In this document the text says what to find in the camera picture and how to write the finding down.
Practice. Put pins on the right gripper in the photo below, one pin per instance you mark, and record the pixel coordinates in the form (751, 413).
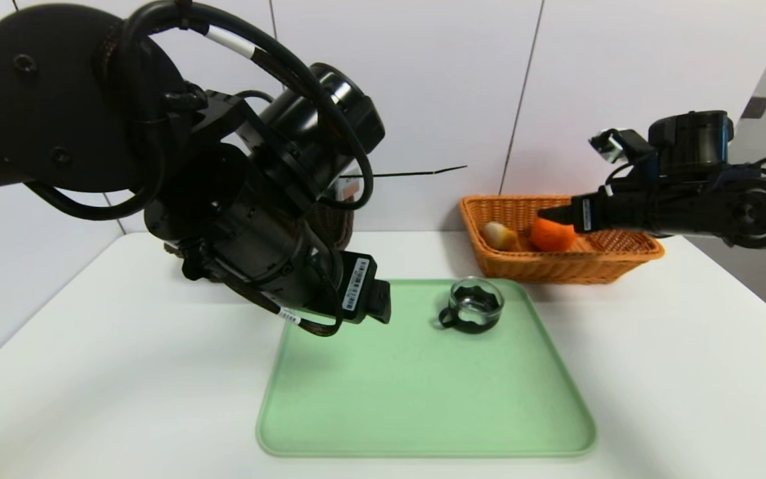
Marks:
(586, 213)

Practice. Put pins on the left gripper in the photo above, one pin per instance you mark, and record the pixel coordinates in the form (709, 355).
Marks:
(357, 287)

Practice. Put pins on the orange fruit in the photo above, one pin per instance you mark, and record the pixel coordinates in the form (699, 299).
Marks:
(551, 237)

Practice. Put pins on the white orange peach bun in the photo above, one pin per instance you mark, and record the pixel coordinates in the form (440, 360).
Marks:
(499, 236)

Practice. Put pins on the glass cup black holder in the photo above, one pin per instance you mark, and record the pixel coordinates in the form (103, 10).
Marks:
(473, 324)

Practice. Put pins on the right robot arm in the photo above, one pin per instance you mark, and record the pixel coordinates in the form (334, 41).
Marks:
(709, 199)

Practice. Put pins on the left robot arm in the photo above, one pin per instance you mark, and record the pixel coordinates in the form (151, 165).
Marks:
(90, 133)

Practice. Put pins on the orange wicker basket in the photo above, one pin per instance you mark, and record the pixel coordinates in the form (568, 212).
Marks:
(556, 269)

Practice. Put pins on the dark brown wicker basket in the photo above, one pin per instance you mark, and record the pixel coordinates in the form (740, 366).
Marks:
(333, 223)

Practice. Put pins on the green plastic tray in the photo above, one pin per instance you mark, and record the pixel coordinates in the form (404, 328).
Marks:
(423, 399)

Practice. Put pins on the black zip tie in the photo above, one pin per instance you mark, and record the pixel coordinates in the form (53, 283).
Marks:
(416, 173)

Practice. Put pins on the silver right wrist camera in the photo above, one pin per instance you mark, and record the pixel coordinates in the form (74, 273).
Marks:
(609, 145)

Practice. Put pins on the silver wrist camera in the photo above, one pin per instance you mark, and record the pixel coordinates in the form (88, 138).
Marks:
(609, 145)
(350, 187)

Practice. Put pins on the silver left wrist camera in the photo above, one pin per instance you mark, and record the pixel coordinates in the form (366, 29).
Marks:
(350, 187)

